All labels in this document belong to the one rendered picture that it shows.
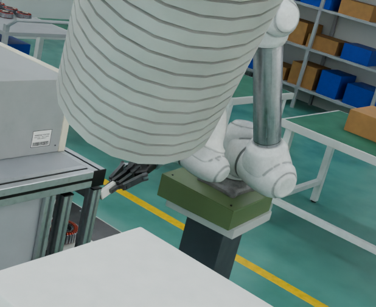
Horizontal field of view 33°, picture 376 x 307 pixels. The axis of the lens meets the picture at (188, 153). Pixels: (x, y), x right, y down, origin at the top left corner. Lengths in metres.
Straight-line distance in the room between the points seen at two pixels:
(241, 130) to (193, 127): 1.87
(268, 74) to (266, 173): 0.37
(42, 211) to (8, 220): 0.09
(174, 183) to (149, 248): 1.36
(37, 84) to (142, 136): 1.06
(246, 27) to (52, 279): 0.61
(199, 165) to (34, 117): 0.73
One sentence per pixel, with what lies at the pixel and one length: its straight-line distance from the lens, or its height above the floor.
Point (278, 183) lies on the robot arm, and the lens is 2.27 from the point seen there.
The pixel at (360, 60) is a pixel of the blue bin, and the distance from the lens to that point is 7.92.
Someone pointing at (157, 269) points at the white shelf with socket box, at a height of 1.20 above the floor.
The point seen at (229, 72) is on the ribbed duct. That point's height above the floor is 1.63.
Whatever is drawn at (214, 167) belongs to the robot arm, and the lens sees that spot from 2.15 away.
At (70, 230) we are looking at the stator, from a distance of 1.98.
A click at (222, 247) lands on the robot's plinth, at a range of 2.57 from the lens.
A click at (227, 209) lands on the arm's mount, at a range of 2.37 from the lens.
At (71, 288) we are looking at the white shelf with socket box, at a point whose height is 1.21.
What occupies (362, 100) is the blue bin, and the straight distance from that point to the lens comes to 7.92.
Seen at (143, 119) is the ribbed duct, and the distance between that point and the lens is 0.54.
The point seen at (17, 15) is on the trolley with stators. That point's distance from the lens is 4.78.
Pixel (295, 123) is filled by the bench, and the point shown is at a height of 0.75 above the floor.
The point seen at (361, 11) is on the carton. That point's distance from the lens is 7.96.
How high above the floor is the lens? 1.72
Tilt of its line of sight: 18 degrees down
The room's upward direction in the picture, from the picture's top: 14 degrees clockwise
